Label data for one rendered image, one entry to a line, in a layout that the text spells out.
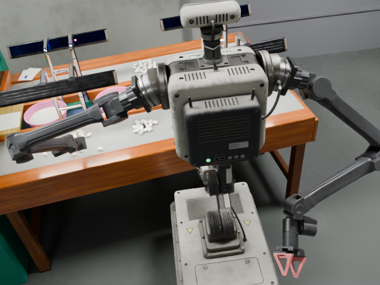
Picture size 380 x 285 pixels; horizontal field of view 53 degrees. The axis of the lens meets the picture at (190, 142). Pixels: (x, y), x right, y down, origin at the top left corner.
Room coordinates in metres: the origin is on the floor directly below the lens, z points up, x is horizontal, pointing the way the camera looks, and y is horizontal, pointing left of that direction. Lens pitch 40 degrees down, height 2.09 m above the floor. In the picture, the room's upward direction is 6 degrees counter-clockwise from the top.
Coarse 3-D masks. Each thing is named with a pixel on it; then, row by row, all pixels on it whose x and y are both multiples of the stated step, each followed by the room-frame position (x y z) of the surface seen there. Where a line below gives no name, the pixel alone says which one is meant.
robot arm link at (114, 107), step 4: (112, 100) 1.14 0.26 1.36; (116, 100) 1.14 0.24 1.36; (104, 104) 1.15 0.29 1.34; (108, 104) 1.14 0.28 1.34; (112, 104) 1.14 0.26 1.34; (116, 104) 1.13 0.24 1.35; (120, 104) 1.12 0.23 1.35; (104, 108) 1.14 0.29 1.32; (108, 108) 1.13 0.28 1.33; (112, 108) 1.13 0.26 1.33; (116, 108) 1.12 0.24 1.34; (120, 108) 1.12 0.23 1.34; (104, 112) 1.15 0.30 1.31; (108, 112) 1.13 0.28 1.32; (112, 112) 1.12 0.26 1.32; (116, 112) 1.11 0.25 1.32; (120, 112) 1.11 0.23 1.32; (124, 112) 1.13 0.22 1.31; (108, 116) 1.12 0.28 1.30; (112, 116) 1.12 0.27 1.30
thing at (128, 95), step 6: (132, 78) 1.17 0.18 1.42; (132, 84) 1.13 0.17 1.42; (126, 90) 1.14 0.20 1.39; (132, 90) 1.11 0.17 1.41; (138, 90) 1.11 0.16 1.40; (120, 96) 1.14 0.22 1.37; (126, 96) 1.13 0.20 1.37; (132, 96) 1.12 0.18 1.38; (138, 96) 1.11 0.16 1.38; (120, 102) 1.12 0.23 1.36; (126, 102) 1.12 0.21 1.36; (132, 102) 1.11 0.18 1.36; (138, 102) 1.11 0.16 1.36; (144, 102) 1.11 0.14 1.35; (126, 108) 1.12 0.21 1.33; (132, 108) 1.12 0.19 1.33; (138, 108) 1.12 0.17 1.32; (144, 108) 1.11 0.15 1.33; (150, 108) 1.13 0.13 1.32
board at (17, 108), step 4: (20, 104) 2.11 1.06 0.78; (0, 108) 2.09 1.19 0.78; (4, 108) 2.08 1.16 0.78; (8, 108) 2.08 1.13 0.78; (12, 108) 2.07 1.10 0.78; (16, 108) 2.07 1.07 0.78; (20, 108) 2.06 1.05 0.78; (0, 112) 2.04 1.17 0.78; (4, 112) 2.04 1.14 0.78; (8, 112) 2.03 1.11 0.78; (12, 112) 2.03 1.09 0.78; (20, 116) 1.97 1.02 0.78; (20, 120) 1.92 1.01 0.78; (20, 124) 1.89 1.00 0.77; (12, 128) 1.85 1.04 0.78; (16, 128) 1.84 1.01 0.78; (0, 132) 1.82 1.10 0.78; (4, 132) 1.82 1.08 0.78; (8, 132) 1.81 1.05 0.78; (12, 132) 1.81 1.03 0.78; (0, 136) 1.80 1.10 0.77
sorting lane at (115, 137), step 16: (272, 96) 1.96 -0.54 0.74; (288, 96) 1.94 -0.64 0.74; (160, 112) 1.92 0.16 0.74; (80, 128) 1.83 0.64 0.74; (96, 128) 1.81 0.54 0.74; (112, 128) 1.80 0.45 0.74; (128, 128) 1.78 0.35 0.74; (144, 128) 1.77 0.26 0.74; (160, 128) 1.75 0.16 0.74; (0, 144) 1.76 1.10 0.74; (96, 144) 1.67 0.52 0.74; (112, 144) 1.65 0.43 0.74; (128, 144) 1.64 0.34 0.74; (0, 160) 1.61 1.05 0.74; (32, 160) 1.59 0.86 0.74; (48, 160) 1.57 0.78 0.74; (64, 160) 1.56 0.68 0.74
